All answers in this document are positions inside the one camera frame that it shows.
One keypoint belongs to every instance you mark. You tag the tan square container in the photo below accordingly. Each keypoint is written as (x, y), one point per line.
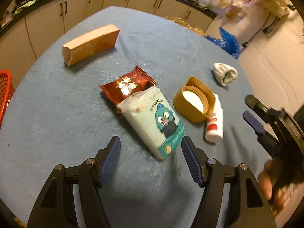
(187, 114)

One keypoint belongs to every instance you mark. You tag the teal tissue packet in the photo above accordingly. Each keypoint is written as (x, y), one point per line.
(152, 123)

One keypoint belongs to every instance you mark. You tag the long cardboard box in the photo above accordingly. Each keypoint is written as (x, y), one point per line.
(90, 42)

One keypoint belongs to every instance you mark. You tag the wall power strip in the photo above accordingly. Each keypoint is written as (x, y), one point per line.
(269, 31)

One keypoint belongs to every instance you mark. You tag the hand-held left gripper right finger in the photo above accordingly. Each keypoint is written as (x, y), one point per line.
(191, 161)

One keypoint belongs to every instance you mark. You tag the green vegetables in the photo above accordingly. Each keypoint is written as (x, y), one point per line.
(23, 6)

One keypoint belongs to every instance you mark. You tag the white bottle red label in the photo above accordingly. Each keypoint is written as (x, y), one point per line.
(213, 133)

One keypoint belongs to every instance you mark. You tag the orange plastic basket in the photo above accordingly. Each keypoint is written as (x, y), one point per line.
(4, 90)

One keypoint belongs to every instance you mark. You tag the beige lower kitchen cabinets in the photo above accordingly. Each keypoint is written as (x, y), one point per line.
(47, 16)

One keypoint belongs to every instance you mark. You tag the brown snack packet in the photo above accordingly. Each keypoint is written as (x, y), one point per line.
(125, 85)

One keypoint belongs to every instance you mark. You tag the yellow plastic bag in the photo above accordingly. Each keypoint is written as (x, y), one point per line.
(180, 21)

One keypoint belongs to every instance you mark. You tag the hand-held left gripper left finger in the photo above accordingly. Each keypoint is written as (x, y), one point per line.
(110, 161)

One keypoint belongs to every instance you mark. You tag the black kitchen countertop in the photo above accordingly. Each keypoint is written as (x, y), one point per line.
(23, 14)

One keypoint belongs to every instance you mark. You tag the white cloth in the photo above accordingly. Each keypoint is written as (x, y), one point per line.
(224, 73)

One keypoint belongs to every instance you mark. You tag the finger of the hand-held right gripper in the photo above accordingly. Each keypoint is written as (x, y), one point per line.
(254, 122)
(256, 103)

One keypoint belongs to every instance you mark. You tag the blue plastic bag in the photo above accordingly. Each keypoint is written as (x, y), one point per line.
(225, 42)

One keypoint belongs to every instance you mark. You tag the person's right hand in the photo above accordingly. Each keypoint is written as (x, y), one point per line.
(264, 182)

